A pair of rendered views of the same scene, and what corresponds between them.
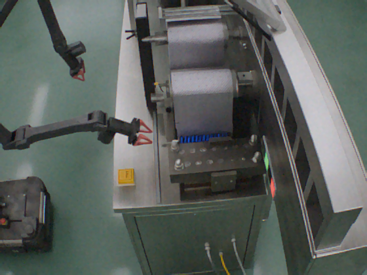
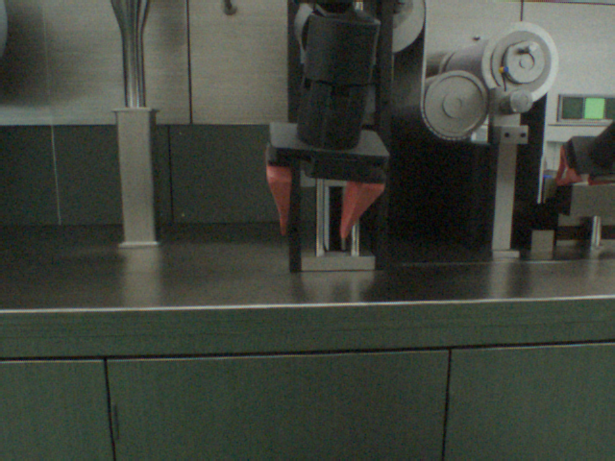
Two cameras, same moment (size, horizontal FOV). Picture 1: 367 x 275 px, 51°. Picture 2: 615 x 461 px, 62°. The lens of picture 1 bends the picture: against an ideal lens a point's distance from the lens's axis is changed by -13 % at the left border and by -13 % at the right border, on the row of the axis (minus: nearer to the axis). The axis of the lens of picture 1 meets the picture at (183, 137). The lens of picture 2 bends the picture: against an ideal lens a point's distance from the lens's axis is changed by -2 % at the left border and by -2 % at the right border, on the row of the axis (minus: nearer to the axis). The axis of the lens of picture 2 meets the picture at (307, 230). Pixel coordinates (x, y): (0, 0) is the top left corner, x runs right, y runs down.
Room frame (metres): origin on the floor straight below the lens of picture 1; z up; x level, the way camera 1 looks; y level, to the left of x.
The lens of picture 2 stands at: (1.76, 1.00, 1.13)
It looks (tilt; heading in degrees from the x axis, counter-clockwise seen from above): 11 degrees down; 267
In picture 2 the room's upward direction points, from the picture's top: straight up
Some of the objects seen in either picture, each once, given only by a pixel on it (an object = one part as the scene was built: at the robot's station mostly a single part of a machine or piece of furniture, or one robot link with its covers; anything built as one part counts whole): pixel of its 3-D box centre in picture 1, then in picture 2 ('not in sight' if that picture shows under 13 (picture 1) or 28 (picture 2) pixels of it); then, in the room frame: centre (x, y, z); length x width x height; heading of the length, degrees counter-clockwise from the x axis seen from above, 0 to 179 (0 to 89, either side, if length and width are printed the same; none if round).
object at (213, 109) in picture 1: (203, 110); (518, 109); (1.26, -0.09, 1.17); 0.23 x 0.01 x 0.18; 91
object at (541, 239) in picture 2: not in sight; (509, 227); (1.26, -0.09, 0.92); 0.28 x 0.04 x 0.04; 91
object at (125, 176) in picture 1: (125, 176); not in sight; (1.15, 0.26, 0.91); 0.07 x 0.07 x 0.02; 1
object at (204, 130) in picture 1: (205, 133); (513, 174); (1.26, -0.09, 1.03); 0.23 x 0.01 x 0.09; 91
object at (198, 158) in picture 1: (217, 159); (554, 188); (1.14, -0.13, 1.00); 0.40 x 0.16 x 0.06; 91
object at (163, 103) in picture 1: (164, 117); (504, 173); (1.35, 0.07, 1.05); 0.06 x 0.05 x 0.31; 91
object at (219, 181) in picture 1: (223, 181); not in sight; (1.05, -0.15, 0.96); 0.10 x 0.03 x 0.11; 91
